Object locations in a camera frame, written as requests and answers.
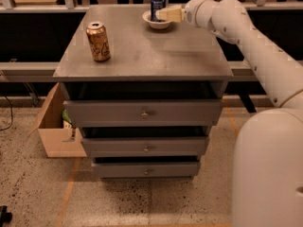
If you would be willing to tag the gold soda can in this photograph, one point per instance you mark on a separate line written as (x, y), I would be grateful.
(98, 40)

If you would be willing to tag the black object on floor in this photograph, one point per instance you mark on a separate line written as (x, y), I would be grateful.
(5, 215)

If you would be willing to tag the top grey drawer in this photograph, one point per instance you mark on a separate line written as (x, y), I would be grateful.
(143, 113)

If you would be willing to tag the grey metal rail shelf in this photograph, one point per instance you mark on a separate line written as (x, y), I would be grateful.
(43, 71)

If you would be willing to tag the middle grey drawer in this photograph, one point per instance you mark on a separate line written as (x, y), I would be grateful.
(145, 146)

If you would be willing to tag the white paper bowl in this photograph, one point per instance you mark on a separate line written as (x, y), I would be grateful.
(155, 25)

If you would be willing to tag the bottom grey drawer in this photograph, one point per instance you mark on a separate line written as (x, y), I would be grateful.
(149, 170)

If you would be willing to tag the grey drawer cabinet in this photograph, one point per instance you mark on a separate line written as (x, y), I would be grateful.
(179, 63)

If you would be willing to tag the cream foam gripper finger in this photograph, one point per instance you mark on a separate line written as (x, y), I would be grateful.
(173, 14)

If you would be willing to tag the grey drawer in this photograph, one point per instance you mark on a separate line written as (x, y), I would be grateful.
(145, 146)
(149, 170)
(143, 113)

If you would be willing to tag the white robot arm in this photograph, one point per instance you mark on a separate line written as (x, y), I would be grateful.
(268, 155)

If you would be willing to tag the open cardboard box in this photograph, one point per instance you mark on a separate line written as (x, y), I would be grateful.
(58, 140)

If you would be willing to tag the blue pepsi can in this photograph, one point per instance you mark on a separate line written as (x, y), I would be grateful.
(155, 6)

